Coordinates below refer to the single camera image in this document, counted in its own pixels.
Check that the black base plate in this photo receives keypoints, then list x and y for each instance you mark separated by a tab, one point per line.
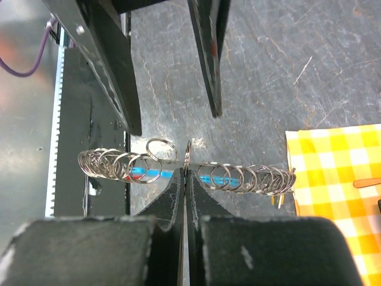
87	122

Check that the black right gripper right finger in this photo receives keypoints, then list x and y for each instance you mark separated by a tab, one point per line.
281	250

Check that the red key tag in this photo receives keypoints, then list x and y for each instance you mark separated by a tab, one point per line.
133	177

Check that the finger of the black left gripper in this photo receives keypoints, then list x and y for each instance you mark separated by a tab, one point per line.
209	21
95	28

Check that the orange checkered cloth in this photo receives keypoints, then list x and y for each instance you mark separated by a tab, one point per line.
327	163

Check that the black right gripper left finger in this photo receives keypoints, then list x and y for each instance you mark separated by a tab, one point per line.
145	249

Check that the slotted cable duct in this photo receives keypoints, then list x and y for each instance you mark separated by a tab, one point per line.
55	133

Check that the yellow key tag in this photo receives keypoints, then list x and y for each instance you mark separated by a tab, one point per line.
277	201

